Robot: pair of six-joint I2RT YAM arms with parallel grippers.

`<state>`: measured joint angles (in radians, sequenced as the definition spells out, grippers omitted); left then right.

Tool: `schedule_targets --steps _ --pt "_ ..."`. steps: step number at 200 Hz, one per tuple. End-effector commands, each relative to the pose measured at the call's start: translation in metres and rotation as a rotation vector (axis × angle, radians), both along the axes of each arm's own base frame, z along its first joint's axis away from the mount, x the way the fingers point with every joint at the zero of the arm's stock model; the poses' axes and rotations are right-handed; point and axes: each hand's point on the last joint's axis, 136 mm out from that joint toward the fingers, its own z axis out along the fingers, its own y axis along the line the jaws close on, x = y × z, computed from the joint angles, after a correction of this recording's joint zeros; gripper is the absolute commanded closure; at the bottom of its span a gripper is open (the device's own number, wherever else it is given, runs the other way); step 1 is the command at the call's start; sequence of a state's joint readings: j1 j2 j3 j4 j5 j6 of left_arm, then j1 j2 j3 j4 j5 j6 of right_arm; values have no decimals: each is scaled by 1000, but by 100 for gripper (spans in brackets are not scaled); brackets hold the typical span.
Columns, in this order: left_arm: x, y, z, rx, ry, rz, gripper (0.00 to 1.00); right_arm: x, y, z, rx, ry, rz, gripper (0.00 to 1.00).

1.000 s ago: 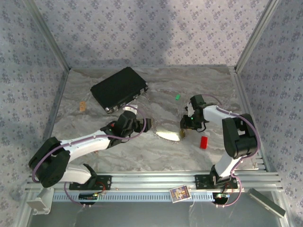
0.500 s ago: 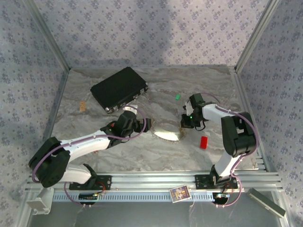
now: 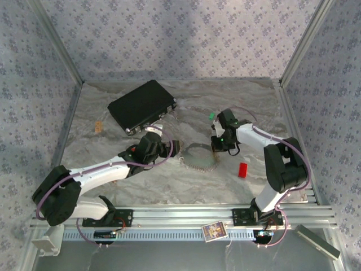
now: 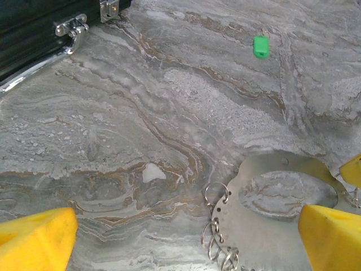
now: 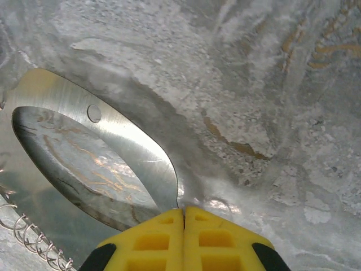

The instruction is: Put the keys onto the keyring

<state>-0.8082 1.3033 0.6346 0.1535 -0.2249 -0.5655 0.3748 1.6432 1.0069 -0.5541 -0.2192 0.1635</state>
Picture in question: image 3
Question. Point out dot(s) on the green plastic key tag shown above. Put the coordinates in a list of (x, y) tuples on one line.
[(211, 116)]

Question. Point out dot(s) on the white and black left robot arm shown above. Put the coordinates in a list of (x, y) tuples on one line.
[(93, 176)]

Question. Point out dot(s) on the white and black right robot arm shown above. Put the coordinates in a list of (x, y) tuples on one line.
[(285, 175)]

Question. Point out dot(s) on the black hard case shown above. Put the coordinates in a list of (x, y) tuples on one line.
[(141, 105)]

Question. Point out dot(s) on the small orange tag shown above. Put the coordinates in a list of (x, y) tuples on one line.
[(98, 127)]

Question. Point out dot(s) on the colourful printed card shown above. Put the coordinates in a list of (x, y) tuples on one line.
[(215, 231)]

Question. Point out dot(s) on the left circuit board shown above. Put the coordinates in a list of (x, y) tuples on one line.
[(105, 235)]

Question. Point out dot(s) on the circuit board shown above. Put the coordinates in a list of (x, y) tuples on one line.
[(105, 235), (263, 235)]

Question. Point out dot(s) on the right circuit board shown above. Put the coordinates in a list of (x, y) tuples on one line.
[(263, 235)]

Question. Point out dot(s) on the grey metal bar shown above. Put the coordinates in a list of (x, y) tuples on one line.
[(316, 241)]

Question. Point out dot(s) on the aluminium front rail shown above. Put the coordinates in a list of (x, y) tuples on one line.
[(183, 216)]

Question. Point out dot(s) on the aluminium rail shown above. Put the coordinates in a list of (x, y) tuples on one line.
[(183, 216), (296, 135), (65, 135)]

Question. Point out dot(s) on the aluminium right side rail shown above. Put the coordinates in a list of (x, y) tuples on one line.
[(296, 135)]

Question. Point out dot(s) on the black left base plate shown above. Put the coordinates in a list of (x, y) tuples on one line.
[(127, 217)]

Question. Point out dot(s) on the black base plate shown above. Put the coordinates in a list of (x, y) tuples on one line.
[(239, 217), (127, 217)]

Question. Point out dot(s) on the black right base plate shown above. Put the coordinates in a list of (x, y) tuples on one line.
[(239, 217)]

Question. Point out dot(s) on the aluminium left side rail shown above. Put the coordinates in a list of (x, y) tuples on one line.
[(65, 135)]

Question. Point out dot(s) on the aluminium right corner post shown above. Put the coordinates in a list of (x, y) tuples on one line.
[(306, 42)]

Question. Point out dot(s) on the aluminium corner post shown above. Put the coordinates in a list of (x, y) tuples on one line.
[(59, 42), (306, 42)]

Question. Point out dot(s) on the white plastic bracket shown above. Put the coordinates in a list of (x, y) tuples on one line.
[(48, 240)]

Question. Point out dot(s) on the aluminium left corner post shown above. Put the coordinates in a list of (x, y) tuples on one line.
[(59, 42)]

